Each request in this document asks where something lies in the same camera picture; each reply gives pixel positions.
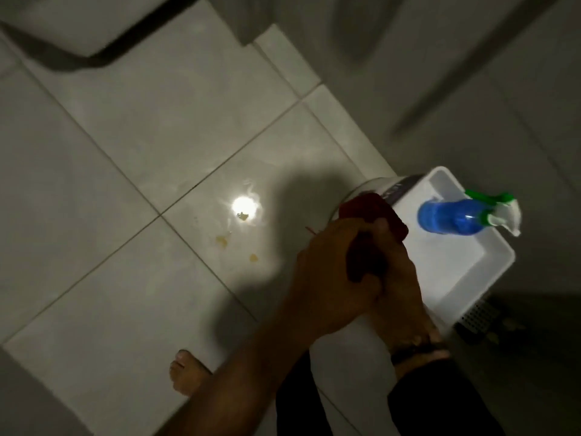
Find person's right hand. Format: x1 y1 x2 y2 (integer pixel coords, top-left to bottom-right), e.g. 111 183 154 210
367 242 440 354

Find person's left hand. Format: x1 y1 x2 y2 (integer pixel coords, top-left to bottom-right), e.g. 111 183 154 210
290 217 391 337

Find dark red cloth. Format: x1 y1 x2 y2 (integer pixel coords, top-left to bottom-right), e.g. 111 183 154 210
338 192 410 283

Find person's left forearm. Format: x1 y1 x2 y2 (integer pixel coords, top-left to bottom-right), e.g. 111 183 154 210
156 309 334 436

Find white plastic tub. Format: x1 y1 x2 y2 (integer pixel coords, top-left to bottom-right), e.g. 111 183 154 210
389 166 517 325

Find black wristband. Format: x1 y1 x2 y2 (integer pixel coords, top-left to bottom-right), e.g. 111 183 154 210
390 341 449 366

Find blue spray bottle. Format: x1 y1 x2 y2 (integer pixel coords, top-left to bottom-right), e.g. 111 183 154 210
417 190 522 237

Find metal floor drain grate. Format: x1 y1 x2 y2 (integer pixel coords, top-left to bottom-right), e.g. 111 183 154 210
456 299 501 335

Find black trousers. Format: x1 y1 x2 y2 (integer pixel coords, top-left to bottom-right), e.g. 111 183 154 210
275 352 334 436

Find person's bare foot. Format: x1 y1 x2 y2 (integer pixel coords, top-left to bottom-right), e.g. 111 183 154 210
169 349 213 397

